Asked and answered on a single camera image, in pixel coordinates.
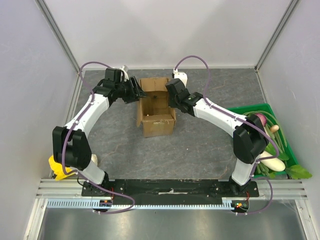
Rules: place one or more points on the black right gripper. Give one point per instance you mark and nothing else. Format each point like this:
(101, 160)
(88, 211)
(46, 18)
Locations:
(172, 99)

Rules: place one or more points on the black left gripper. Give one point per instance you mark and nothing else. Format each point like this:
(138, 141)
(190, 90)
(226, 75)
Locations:
(136, 93)

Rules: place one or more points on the brown cardboard express box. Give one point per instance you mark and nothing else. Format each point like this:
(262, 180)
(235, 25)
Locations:
(153, 111)

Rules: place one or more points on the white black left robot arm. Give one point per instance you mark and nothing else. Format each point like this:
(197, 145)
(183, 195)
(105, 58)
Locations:
(71, 148)

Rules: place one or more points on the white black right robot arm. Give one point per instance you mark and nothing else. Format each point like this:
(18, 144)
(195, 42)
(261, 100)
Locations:
(248, 134)

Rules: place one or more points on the purple onion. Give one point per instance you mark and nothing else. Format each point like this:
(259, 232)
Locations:
(262, 118)

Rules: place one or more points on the green plastic vegetable tray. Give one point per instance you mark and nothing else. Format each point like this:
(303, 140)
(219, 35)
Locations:
(265, 109)

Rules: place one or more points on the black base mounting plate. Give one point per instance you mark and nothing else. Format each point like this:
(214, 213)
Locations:
(212, 187)

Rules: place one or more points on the brown mushroom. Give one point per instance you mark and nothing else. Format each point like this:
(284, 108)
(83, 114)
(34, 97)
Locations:
(274, 128)

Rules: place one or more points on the yellow napa cabbage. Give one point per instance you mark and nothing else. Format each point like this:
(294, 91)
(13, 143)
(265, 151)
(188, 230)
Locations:
(57, 169)

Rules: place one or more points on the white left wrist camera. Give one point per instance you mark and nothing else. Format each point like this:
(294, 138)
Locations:
(124, 73)

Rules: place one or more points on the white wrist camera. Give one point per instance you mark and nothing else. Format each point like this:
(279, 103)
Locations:
(181, 76)
(124, 73)

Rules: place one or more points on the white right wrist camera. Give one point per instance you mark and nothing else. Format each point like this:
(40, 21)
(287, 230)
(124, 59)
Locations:
(181, 76)

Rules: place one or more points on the aluminium frame rail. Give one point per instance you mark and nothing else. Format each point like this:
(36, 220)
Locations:
(277, 189)

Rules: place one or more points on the slotted cable duct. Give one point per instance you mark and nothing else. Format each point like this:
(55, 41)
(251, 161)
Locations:
(56, 203)

